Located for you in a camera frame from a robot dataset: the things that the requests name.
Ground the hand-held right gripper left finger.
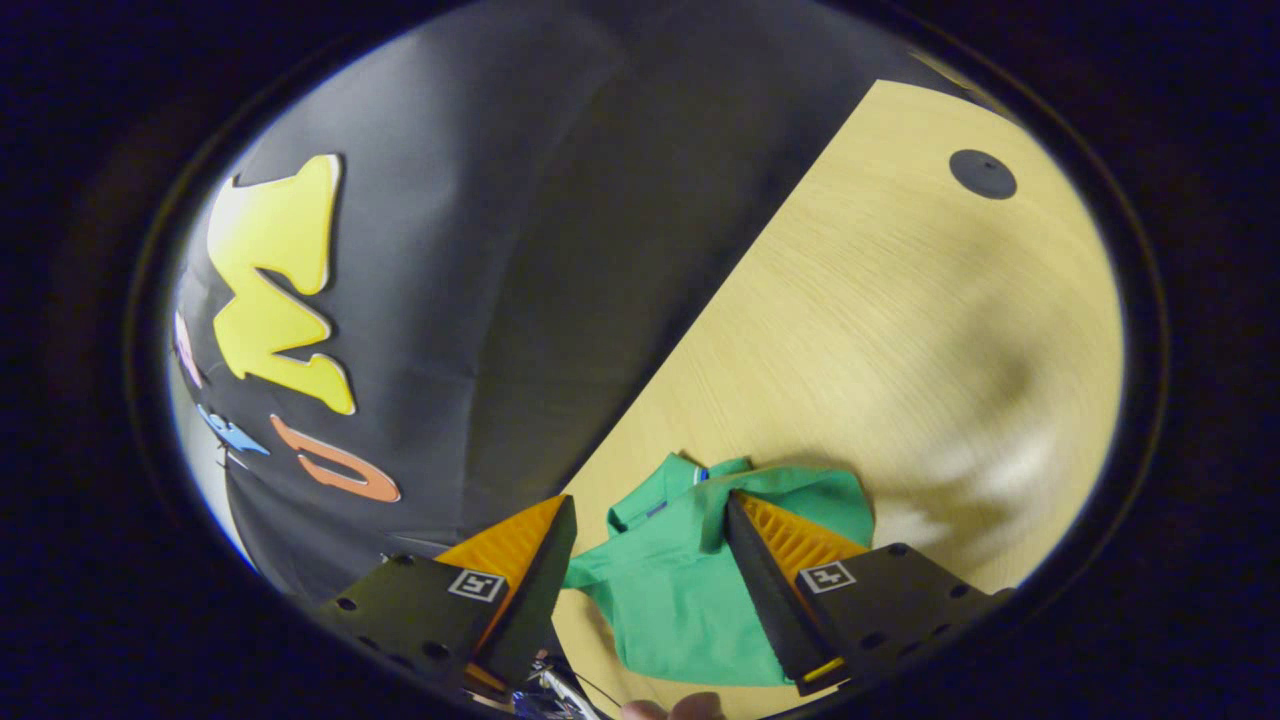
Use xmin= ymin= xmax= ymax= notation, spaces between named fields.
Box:
xmin=318 ymin=494 xmax=579 ymax=701

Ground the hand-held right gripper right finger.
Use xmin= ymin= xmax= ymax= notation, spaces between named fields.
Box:
xmin=724 ymin=490 xmax=1016 ymax=698

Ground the green T-shirt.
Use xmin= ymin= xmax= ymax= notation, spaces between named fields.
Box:
xmin=562 ymin=452 xmax=876 ymax=688

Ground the black backdrop cloth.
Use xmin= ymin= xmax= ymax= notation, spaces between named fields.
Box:
xmin=170 ymin=0 xmax=1011 ymax=606

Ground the black table grommet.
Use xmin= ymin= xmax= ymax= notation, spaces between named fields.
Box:
xmin=948 ymin=149 xmax=1018 ymax=201

